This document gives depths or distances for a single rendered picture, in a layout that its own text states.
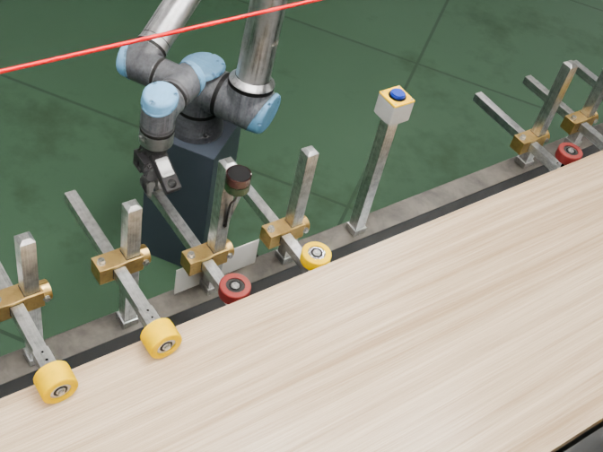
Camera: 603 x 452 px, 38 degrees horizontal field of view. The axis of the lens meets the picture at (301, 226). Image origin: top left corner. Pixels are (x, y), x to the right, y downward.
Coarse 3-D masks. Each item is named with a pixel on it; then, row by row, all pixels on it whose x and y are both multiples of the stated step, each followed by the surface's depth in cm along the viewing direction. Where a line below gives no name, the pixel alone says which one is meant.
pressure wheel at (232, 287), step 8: (224, 280) 216; (232, 280) 216; (240, 280) 217; (248, 280) 217; (224, 288) 214; (232, 288) 215; (240, 288) 215; (248, 288) 215; (224, 296) 213; (232, 296) 213; (240, 296) 213; (248, 296) 215
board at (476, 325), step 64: (512, 192) 258; (576, 192) 263; (384, 256) 231; (448, 256) 235; (512, 256) 239; (576, 256) 244; (192, 320) 206; (256, 320) 210; (320, 320) 213; (384, 320) 216; (448, 320) 220; (512, 320) 223; (576, 320) 227; (128, 384) 192; (192, 384) 194; (256, 384) 197; (320, 384) 200; (384, 384) 203; (448, 384) 206; (512, 384) 210; (576, 384) 213; (0, 448) 176; (64, 448) 179; (128, 448) 181; (192, 448) 184; (256, 448) 186; (320, 448) 189; (384, 448) 191; (448, 448) 194; (512, 448) 197
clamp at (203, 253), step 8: (192, 248) 226; (200, 248) 226; (208, 248) 227; (232, 248) 229; (184, 256) 224; (200, 256) 224; (208, 256) 225; (216, 256) 226; (224, 256) 229; (184, 264) 226; (192, 264) 222; (200, 264) 224; (216, 264) 229; (192, 272) 225; (200, 272) 227
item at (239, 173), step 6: (234, 168) 204; (240, 168) 204; (246, 168) 205; (228, 174) 202; (234, 174) 203; (240, 174) 203; (246, 174) 203; (234, 180) 201; (240, 180) 202; (234, 198) 209; (228, 210) 215; (228, 216) 217
